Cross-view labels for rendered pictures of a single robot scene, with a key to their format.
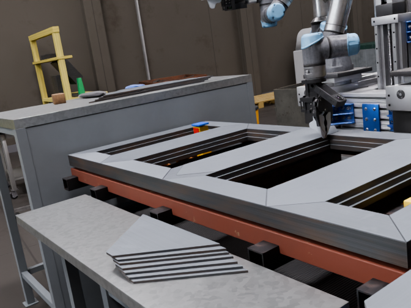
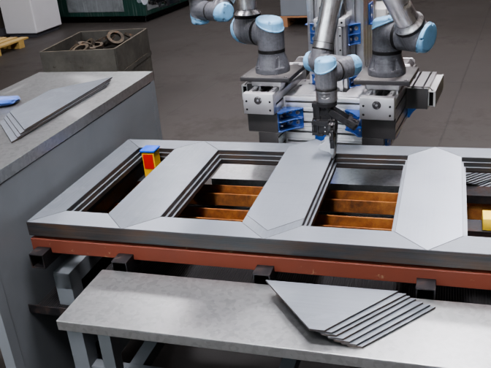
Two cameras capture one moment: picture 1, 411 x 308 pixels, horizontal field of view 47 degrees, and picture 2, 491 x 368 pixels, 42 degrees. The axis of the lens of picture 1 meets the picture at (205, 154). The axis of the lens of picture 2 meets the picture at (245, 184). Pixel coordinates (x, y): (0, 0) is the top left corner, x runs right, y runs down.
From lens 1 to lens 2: 124 cm
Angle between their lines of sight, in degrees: 36
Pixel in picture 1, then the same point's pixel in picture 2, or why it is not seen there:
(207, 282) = (419, 326)
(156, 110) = (87, 137)
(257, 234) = (408, 274)
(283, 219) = (446, 258)
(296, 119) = not seen: hidden behind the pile
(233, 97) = (142, 103)
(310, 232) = (476, 264)
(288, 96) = (64, 60)
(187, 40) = not seen: outside the picture
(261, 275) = (448, 307)
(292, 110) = not seen: hidden behind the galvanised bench
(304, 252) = (465, 280)
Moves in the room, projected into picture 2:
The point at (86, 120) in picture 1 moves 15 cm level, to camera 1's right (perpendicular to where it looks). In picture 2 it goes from (31, 170) to (74, 157)
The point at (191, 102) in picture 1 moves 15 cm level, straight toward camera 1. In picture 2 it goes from (112, 119) to (131, 127)
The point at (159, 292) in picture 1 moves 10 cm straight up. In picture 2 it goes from (397, 347) to (398, 312)
